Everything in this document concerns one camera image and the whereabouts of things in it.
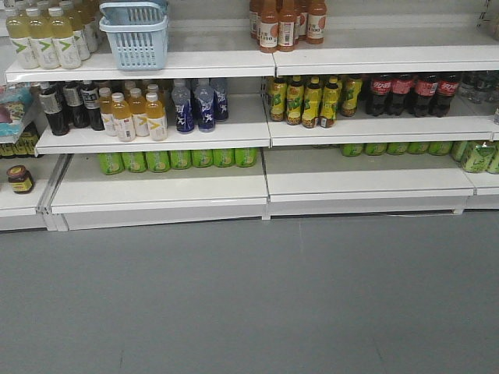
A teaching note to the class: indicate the light blue plastic basket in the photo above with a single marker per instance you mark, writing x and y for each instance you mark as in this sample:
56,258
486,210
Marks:
137,32

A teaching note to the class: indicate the yellow lemon tea bottle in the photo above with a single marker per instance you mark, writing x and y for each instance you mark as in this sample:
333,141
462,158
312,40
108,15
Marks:
312,98
329,104
278,90
294,101
350,91

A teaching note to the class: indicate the blue sports drink bottle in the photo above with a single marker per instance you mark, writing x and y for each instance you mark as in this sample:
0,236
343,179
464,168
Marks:
219,86
204,95
181,97

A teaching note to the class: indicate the orange vitamin drink bottle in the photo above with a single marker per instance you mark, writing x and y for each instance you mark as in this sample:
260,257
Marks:
106,111
137,106
122,118
156,120

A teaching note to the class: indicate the dark cola bottle red label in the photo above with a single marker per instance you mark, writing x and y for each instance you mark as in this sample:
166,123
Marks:
424,90
446,90
400,88
380,87

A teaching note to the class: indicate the orange C100 juice bottle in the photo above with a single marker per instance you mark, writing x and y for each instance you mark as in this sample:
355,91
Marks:
286,26
316,22
268,39

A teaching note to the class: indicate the white metal shelf unit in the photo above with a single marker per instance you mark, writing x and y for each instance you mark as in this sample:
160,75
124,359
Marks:
292,178

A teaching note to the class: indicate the dark tea bottle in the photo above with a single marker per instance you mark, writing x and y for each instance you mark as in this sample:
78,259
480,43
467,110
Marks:
90,95
71,91
53,109

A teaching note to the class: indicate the pale green drink bottle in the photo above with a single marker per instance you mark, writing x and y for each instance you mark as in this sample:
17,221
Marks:
19,34
41,39
63,39

